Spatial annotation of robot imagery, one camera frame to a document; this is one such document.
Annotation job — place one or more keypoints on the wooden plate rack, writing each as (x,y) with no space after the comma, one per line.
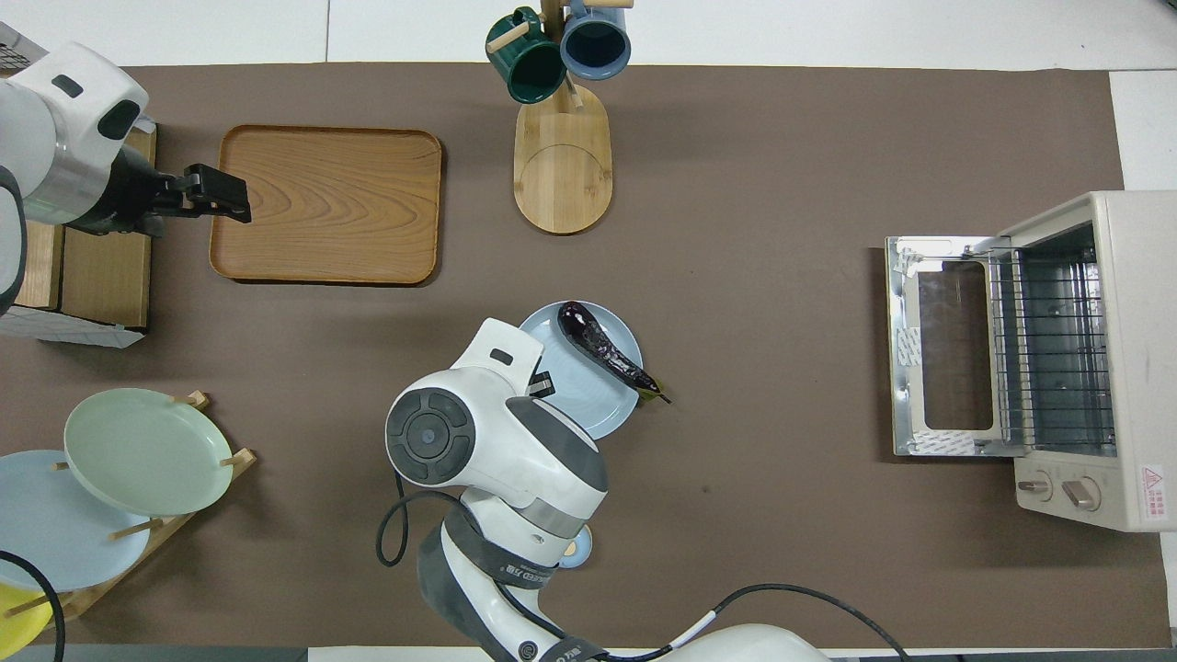
(243,457)

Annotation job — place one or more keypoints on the wooden mug tree stand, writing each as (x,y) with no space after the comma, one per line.
(561,175)

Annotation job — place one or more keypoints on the yellow plate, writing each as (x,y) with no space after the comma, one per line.
(18,625)

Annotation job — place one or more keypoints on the pale green plate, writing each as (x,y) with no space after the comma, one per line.
(147,450)

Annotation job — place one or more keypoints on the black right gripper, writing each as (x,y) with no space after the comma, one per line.
(542,384)

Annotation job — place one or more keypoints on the dark purple eggplant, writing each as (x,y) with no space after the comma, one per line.
(598,345)

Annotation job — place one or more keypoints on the light blue serving plate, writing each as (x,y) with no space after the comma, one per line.
(588,405)

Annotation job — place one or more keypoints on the dark green mug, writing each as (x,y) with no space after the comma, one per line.
(533,72)

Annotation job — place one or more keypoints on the blue mug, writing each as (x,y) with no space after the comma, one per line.
(596,48)

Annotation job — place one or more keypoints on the light blue racked plate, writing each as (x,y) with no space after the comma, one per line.
(55,542)

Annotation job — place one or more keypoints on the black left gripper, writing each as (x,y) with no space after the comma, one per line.
(124,198)

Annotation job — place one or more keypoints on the brown table mat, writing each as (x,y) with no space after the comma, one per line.
(782,184)

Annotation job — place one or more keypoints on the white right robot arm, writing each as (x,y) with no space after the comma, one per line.
(497,441)

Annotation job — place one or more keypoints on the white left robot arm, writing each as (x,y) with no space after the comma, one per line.
(64,119)

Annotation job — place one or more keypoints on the wooden serving tray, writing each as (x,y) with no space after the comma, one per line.
(340,211)

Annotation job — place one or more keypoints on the beige toaster oven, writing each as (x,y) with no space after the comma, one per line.
(1140,368)

